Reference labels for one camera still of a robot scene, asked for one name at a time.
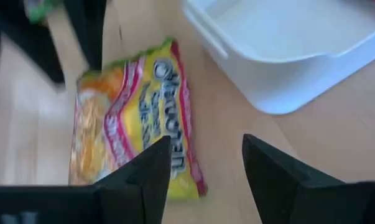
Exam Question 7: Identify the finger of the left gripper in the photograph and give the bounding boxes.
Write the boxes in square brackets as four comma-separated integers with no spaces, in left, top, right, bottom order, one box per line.
[64,0,107,72]
[0,0,67,91]

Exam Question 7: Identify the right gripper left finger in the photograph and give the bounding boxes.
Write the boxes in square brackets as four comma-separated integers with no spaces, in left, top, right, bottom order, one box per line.
[93,135,172,224]

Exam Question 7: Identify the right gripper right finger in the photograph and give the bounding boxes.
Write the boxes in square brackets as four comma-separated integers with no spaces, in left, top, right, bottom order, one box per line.
[241,133,346,224]

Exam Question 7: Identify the green Maruchan ramen pack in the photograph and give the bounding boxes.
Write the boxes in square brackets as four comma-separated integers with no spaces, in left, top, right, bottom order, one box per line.
[24,0,63,25]
[68,36,208,200]

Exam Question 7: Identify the white plastic bin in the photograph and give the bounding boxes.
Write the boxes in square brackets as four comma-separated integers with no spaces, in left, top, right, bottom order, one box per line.
[181,0,375,116]

